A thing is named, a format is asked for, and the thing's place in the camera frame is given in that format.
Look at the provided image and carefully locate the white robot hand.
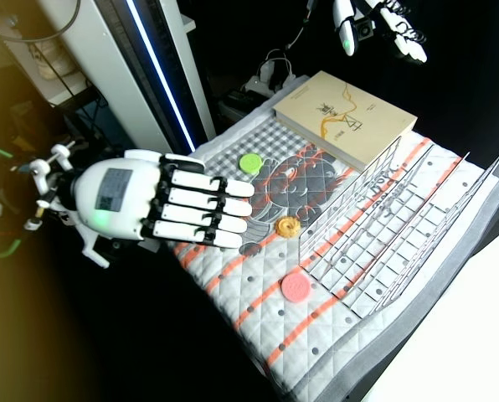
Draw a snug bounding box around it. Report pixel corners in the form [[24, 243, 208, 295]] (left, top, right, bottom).
[[332, 0, 429, 64], [71, 148, 255, 269]]

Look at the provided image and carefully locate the beige book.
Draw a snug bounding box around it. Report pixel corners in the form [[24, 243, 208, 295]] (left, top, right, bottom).
[[272, 70, 419, 173]]

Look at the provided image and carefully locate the white column with blue light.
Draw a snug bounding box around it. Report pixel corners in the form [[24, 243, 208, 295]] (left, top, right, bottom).
[[35, 0, 217, 157]]

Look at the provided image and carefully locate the green toy sandwich cookie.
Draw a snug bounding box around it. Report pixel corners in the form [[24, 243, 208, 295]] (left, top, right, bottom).
[[238, 152, 263, 175]]

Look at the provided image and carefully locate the yellow toy flower cookie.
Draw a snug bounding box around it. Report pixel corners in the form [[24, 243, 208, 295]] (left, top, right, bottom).
[[275, 216, 301, 239]]

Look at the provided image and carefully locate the pink toy sandwich cookie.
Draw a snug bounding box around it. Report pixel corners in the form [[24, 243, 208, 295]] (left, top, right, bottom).
[[280, 271, 312, 302]]

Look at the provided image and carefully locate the grey quilt with bear print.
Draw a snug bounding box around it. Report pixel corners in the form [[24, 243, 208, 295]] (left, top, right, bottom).
[[167, 74, 499, 399]]

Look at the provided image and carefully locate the white power adapter with cable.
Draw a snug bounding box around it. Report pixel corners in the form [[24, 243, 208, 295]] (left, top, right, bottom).
[[243, 49, 297, 95]]

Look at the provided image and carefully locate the white rope bundle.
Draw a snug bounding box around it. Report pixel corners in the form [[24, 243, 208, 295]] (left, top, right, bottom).
[[29, 39, 77, 80]]

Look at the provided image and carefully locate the grey cable loop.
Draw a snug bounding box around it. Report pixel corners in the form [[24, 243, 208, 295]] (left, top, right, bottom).
[[0, 0, 82, 43]]

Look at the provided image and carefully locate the white wire rack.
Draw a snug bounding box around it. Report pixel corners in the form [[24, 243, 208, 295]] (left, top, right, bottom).
[[298, 136, 499, 316]]

